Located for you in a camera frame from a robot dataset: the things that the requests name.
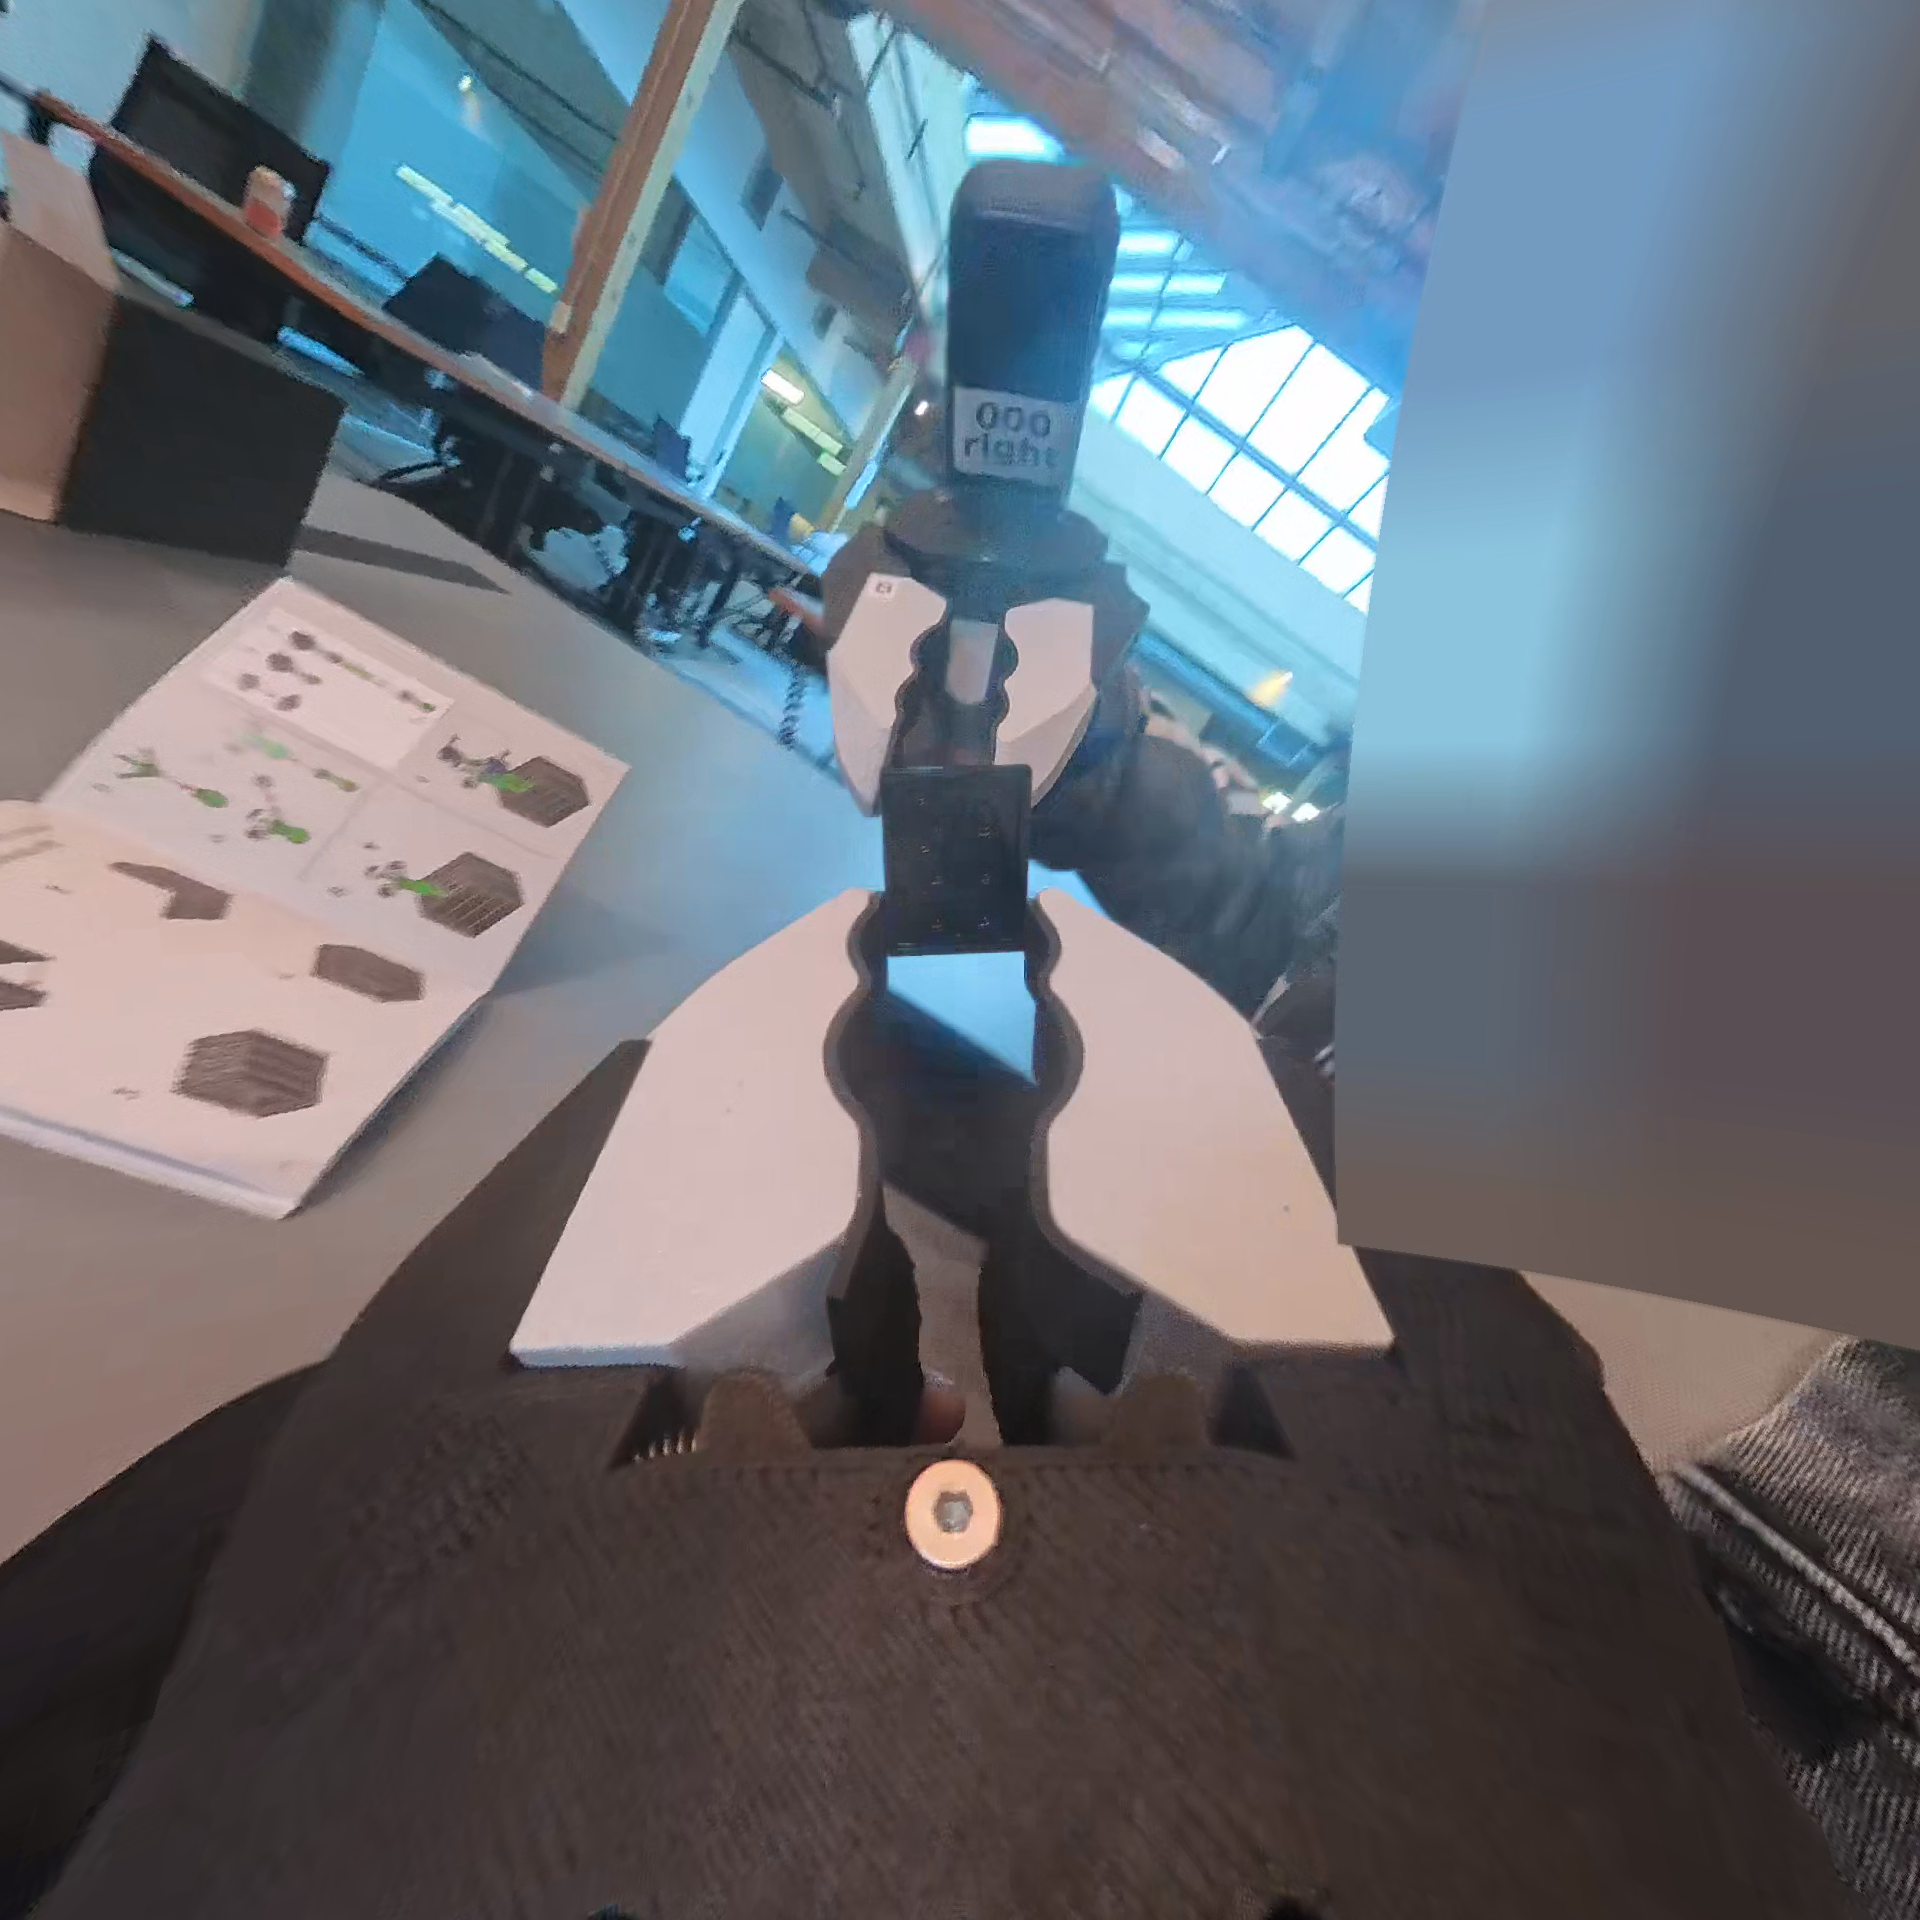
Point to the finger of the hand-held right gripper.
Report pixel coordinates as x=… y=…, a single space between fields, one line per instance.
x=868 y=675
x=1053 y=675

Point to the black office chair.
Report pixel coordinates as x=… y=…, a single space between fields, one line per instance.
x=194 y=168
x=464 y=324

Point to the person's right forearm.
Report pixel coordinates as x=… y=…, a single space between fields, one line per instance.
x=1184 y=841

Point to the black L-shaped lego assembly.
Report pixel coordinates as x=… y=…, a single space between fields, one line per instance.
x=960 y=856

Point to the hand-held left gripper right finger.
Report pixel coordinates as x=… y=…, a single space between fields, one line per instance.
x=1200 y=1169

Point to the wooden support post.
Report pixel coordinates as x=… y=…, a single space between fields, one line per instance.
x=630 y=196

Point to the lego instruction booklet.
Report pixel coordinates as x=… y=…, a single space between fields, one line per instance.
x=301 y=900

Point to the black carton with white flap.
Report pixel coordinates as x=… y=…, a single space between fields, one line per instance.
x=166 y=406

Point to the red cup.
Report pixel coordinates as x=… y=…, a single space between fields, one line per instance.
x=265 y=202

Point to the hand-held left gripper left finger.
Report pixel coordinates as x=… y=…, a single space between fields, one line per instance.
x=721 y=1169

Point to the wooden desk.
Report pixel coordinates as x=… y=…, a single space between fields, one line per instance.
x=497 y=396

